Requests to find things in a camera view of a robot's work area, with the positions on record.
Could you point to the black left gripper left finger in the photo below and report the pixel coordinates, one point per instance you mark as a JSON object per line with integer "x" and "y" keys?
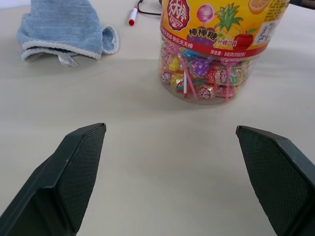
{"x": 59, "y": 182}

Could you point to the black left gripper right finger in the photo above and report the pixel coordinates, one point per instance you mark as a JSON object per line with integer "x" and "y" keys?
{"x": 275, "y": 177}

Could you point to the clear plastic lollipop jar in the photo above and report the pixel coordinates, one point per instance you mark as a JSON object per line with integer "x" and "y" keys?
{"x": 209, "y": 49}

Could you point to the blue folded towel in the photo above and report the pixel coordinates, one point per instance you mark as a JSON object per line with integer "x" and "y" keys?
{"x": 64, "y": 32}

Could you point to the red whiteboard marker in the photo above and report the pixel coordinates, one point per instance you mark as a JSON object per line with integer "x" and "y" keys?
{"x": 133, "y": 15}

